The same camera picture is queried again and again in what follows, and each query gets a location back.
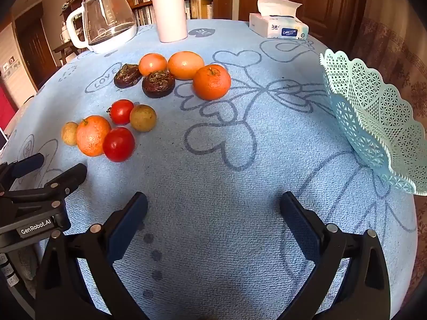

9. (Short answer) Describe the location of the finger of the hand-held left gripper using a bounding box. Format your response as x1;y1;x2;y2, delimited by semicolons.
0;153;45;194
0;163;88;222

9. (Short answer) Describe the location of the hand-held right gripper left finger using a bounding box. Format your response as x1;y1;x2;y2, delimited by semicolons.
35;191;151;320

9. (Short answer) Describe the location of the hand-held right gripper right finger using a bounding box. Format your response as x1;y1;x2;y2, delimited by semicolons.
279;191;391;320

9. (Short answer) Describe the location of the small brown kiwi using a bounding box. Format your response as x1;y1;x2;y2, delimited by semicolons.
61;122;79;146

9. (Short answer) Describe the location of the large round orange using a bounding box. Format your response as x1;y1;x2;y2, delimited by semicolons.
76;115;112;157

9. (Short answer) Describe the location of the large red tomato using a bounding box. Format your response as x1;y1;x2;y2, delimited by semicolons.
102;127;136;163

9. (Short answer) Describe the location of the small red tomato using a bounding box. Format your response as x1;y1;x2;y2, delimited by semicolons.
107;99;135;125

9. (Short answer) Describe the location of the large brown kiwi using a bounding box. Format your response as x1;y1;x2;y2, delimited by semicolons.
129;104;157;132

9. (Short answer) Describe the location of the small dark purple mangosteen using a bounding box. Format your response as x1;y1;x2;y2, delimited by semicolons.
114;63;141;88

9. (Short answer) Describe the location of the large dark purple mangosteen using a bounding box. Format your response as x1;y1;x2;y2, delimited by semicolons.
142;70;176;99

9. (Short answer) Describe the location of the light green plastic basket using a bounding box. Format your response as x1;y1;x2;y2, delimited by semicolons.
319;49;427;195

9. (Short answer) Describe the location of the small pale orange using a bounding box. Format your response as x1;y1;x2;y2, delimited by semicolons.
138;53;168;77

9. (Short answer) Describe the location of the oval orange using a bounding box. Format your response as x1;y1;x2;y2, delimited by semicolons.
167;51;205;81

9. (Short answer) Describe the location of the mandarin orange with stem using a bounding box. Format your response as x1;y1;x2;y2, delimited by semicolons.
193;64;232;101

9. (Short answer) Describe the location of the blue printed tablecloth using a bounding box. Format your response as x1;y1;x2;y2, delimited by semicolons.
0;18;419;320

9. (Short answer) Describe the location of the dark wooden door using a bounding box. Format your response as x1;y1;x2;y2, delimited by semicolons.
13;2;58;81

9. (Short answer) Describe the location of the dark wooden rack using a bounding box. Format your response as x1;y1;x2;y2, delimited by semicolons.
53;2;84;65

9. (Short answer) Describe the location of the white thermos bottle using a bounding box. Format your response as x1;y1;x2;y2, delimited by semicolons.
148;0;188;43

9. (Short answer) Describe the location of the white tissue pack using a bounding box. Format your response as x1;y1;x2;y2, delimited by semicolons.
249;0;310;41

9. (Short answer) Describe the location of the brown wooden door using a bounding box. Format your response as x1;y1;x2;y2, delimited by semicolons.
213;0;369;52

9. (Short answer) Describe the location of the glass kettle with white handle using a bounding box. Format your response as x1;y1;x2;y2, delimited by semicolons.
66;0;138;54

